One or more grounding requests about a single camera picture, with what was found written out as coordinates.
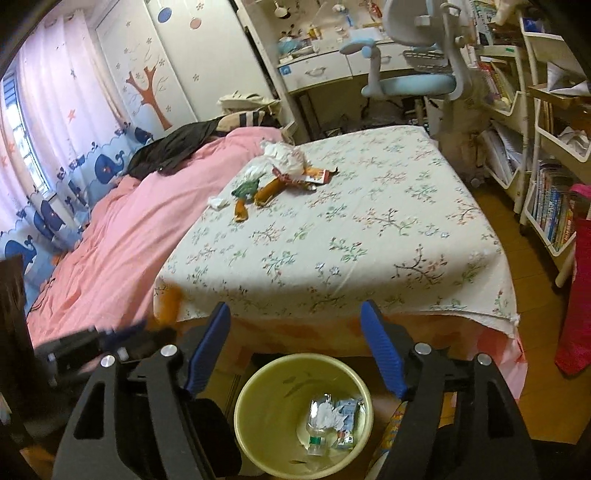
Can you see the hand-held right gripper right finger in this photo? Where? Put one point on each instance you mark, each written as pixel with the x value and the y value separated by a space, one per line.
pixel 383 355

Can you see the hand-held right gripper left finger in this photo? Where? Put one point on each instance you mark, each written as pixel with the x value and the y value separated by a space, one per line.
pixel 212 350

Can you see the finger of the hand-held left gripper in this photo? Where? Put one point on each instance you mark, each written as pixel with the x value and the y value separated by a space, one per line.
pixel 134 341

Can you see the yellow plastic trash bin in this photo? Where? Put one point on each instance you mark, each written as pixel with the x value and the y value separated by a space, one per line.
pixel 272 415

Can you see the green wrapper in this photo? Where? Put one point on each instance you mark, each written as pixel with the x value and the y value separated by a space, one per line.
pixel 247 189

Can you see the long orange peel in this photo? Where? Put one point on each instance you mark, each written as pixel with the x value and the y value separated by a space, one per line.
pixel 268 191

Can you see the orange pink bed skirt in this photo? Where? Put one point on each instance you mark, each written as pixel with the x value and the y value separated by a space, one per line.
pixel 323 334

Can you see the colourful printed bag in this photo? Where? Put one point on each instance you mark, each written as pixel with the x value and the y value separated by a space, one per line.
pixel 390 434

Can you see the pink blanket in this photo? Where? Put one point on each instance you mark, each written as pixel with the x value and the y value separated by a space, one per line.
pixel 115 254

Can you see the blue drink carton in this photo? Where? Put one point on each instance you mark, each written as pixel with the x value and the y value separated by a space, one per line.
pixel 347 438

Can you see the clear plastic bottle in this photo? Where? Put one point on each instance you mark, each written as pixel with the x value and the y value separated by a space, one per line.
pixel 316 441

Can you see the floral covered table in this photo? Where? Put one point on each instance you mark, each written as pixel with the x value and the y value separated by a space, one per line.
pixel 369 230

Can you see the short orange peel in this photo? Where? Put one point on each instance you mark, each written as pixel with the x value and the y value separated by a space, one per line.
pixel 241 211

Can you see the small crumpled white tissue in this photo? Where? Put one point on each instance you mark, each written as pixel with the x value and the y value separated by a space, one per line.
pixel 216 202

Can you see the red snack wrapper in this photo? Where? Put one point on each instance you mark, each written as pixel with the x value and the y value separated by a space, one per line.
pixel 316 175

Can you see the black jacket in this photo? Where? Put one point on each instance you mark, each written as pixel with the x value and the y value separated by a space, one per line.
pixel 171 147

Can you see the window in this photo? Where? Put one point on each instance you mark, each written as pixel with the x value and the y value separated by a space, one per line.
pixel 27 152

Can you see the white crumpled tissue pile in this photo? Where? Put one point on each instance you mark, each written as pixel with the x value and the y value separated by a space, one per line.
pixel 284 157

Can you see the row of books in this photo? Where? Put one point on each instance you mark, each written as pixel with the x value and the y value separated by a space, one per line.
pixel 551 207

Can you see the striped beige bag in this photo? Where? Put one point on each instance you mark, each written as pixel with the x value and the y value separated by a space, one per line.
pixel 244 119

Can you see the pink whale print curtain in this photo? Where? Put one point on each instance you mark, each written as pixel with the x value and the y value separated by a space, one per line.
pixel 60 115

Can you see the cream canvas tote bag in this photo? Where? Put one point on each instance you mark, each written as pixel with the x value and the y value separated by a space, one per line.
pixel 244 99

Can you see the blue and grey desk chair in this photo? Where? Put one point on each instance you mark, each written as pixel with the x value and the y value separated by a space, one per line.
pixel 406 85

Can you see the white wardrobe with tree decal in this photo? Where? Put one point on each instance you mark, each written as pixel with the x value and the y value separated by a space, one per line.
pixel 184 69

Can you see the white desk with drawers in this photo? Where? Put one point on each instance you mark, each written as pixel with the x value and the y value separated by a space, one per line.
pixel 323 69

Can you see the blue plastic packet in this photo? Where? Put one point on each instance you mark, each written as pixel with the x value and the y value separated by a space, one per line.
pixel 293 46

